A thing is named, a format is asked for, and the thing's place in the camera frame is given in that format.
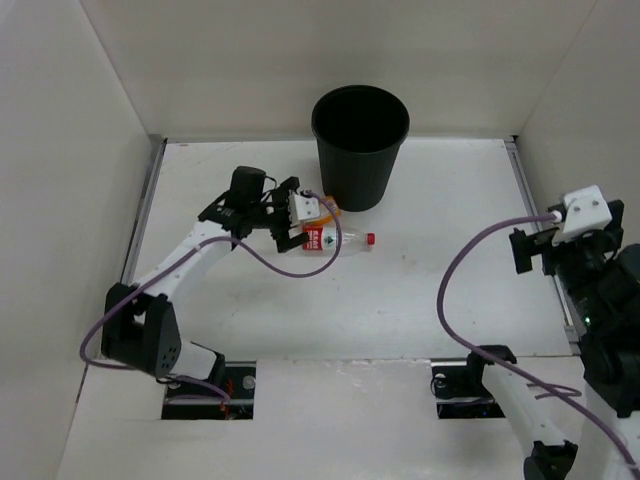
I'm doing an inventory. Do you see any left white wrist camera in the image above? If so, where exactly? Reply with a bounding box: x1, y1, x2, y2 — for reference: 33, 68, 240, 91
288, 192, 320, 227

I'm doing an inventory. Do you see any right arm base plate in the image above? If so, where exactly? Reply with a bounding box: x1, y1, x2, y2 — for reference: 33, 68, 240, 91
430, 358, 504, 420

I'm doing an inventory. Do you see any right aluminium frame rail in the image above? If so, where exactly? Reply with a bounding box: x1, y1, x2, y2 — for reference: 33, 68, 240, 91
504, 134, 584, 356

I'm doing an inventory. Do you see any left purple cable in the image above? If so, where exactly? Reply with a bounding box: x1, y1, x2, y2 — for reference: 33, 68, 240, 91
79, 188, 344, 406

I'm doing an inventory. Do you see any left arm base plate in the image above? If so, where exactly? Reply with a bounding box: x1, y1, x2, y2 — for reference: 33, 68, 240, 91
161, 362, 257, 421

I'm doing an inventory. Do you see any aluminium frame rail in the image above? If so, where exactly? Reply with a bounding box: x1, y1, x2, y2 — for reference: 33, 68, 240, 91
105, 134, 167, 313
504, 134, 584, 356

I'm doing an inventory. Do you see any small orange juice bottle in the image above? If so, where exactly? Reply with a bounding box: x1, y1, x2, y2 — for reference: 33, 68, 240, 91
306, 196, 341, 227

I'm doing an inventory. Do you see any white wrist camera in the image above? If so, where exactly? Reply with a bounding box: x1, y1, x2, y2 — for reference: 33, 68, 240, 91
288, 192, 320, 227
549, 185, 612, 246

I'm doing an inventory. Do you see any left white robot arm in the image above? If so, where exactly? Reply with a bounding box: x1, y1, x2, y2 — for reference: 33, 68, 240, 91
101, 166, 316, 399

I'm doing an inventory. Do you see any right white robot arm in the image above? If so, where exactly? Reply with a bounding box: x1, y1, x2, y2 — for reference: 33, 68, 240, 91
452, 194, 639, 479

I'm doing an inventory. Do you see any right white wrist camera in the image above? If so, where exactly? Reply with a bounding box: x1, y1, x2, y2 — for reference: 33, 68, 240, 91
549, 185, 612, 246

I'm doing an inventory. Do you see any left aluminium frame rail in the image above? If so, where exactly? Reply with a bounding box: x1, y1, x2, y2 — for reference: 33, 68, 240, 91
105, 134, 167, 313

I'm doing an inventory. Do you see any black plastic waste bin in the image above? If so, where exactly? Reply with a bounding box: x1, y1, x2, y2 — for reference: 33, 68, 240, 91
311, 85, 410, 212

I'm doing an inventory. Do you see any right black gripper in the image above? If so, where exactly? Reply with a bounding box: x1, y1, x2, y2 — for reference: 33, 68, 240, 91
511, 226, 624, 330

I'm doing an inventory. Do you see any red label clear bottle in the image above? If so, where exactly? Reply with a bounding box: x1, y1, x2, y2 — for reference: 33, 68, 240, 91
294, 224, 376, 256

